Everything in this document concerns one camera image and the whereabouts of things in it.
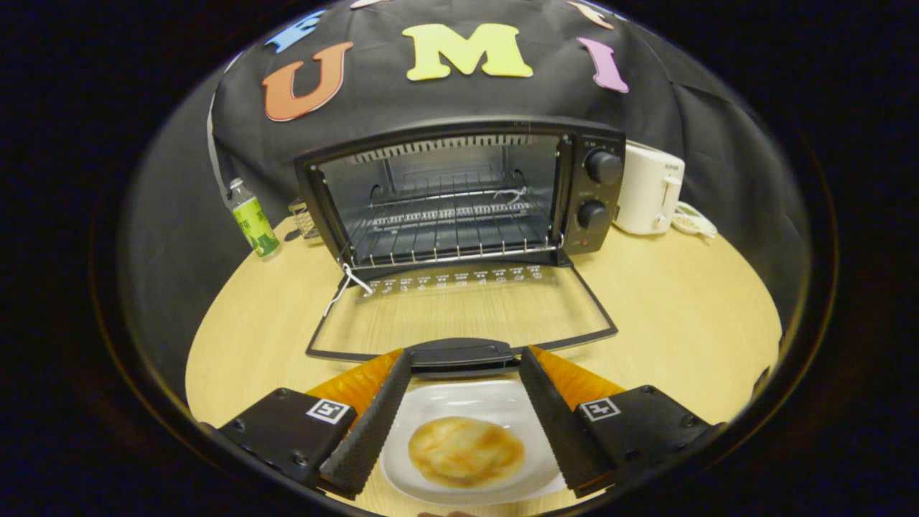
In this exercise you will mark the round golden bread bun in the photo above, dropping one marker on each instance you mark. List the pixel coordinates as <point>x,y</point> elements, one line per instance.
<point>467,452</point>

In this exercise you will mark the white square plate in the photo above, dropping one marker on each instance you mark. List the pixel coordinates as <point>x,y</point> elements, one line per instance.
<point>467,398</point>

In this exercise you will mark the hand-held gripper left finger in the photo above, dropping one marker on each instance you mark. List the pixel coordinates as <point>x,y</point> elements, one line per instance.
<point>370,438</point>

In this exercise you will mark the green label plastic bottle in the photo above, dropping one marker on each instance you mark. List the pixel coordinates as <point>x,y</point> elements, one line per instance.
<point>255,226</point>

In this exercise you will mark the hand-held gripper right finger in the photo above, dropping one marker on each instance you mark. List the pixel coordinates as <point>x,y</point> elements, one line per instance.
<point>560,431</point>

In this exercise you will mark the white divided snack dish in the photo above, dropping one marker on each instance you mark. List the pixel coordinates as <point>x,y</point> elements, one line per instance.
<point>693,224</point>

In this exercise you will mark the black toaster oven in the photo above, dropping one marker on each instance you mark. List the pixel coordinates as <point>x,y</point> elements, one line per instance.
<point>610,197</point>

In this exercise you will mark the white bread toaster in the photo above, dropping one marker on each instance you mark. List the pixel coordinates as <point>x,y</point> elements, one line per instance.
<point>646,187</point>

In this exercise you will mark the black backdrop cloth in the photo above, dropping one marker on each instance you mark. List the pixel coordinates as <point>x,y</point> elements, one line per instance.
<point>431,100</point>

